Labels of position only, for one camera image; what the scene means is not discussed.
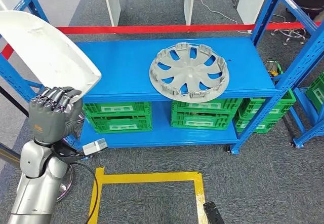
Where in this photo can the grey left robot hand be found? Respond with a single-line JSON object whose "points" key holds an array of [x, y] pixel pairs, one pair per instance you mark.
{"points": [[50, 118]]}

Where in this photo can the dark right robot hand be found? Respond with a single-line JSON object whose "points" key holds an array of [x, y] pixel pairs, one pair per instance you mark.
{"points": [[214, 214]]}

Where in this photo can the white curved panel part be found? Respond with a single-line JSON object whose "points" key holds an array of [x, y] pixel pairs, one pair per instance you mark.
{"points": [[45, 54]]}

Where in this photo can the blue metal shelf rack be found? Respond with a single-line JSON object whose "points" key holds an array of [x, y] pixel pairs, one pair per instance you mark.
{"points": [[126, 68], [304, 128]]}

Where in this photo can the green plastic crate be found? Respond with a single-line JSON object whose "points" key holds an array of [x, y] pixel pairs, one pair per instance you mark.
{"points": [[116, 108], [253, 126], [316, 91], [258, 110], [121, 126], [202, 105], [200, 123]]}

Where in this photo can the short red barrier belt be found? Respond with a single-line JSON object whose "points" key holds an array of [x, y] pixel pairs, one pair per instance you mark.
{"points": [[7, 52]]}

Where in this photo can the white desk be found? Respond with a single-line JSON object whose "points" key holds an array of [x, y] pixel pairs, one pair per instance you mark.
{"points": [[111, 1]]}

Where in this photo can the grey wheel hubcap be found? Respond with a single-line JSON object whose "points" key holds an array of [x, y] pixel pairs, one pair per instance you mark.
{"points": [[188, 73]]}

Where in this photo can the long red barrier belt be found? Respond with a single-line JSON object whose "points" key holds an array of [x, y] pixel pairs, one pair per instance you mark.
{"points": [[151, 29]]}

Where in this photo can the small yellow object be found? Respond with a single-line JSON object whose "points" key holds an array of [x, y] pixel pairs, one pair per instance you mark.
{"points": [[273, 72]]}

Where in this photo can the chrome chair base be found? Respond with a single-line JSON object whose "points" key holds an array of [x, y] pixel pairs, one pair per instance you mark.
{"points": [[291, 34]]}

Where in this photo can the black chair seat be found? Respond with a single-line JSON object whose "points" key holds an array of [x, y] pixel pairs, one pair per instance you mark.
{"points": [[309, 1]]}

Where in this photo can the black stanchion post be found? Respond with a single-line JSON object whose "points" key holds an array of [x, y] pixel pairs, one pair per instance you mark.
{"points": [[12, 100]]}

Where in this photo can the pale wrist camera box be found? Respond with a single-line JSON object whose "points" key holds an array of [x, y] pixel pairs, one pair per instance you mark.
{"points": [[95, 146]]}

